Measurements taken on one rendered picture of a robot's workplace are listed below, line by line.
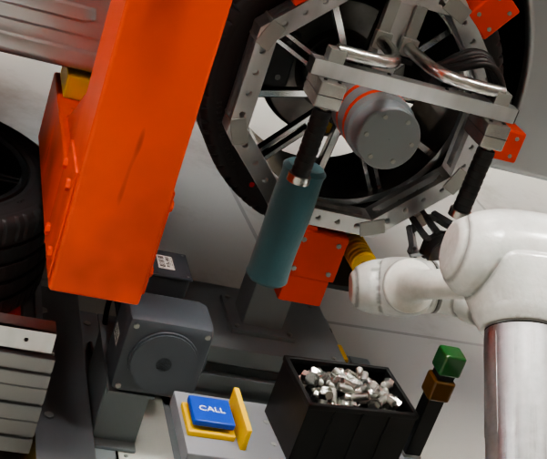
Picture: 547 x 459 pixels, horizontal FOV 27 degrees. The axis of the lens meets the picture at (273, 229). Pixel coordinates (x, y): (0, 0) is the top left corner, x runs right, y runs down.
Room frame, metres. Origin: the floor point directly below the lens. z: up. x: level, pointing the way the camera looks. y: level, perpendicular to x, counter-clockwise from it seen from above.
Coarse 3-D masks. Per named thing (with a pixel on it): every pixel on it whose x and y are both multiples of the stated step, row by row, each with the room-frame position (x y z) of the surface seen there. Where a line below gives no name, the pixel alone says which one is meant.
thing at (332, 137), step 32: (384, 0) 2.36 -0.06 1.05; (448, 32) 2.40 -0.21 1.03; (288, 96) 2.30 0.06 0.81; (288, 128) 2.31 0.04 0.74; (448, 128) 2.43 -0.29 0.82; (320, 160) 2.34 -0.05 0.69; (352, 160) 2.54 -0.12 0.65; (416, 160) 2.44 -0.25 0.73; (320, 192) 2.35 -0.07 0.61; (352, 192) 2.38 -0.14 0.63; (384, 192) 2.37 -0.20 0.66
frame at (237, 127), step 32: (288, 0) 2.22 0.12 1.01; (320, 0) 2.19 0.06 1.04; (416, 0) 2.25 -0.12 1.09; (448, 0) 2.27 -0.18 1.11; (256, 32) 2.17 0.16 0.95; (288, 32) 2.17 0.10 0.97; (256, 64) 2.16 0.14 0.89; (256, 96) 2.17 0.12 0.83; (480, 96) 2.34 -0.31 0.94; (256, 160) 2.22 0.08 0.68; (448, 160) 2.37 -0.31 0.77; (416, 192) 2.32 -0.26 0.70; (448, 192) 2.33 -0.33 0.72; (320, 224) 2.24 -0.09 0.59; (352, 224) 2.27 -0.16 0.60; (384, 224) 2.29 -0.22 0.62
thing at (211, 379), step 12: (348, 360) 2.49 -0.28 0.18; (204, 372) 2.22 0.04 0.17; (216, 372) 2.27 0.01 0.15; (228, 372) 2.29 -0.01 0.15; (240, 372) 2.30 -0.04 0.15; (252, 372) 2.31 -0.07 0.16; (264, 372) 2.32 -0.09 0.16; (276, 372) 2.33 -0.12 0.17; (204, 384) 2.22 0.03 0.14; (216, 384) 2.23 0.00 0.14; (228, 384) 2.24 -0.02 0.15; (240, 384) 2.25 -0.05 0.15; (252, 384) 2.26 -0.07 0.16; (264, 384) 2.27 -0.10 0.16; (216, 396) 2.23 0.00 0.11; (228, 396) 2.24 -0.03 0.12; (252, 396) 2.26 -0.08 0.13; (264, 396) 2.27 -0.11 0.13
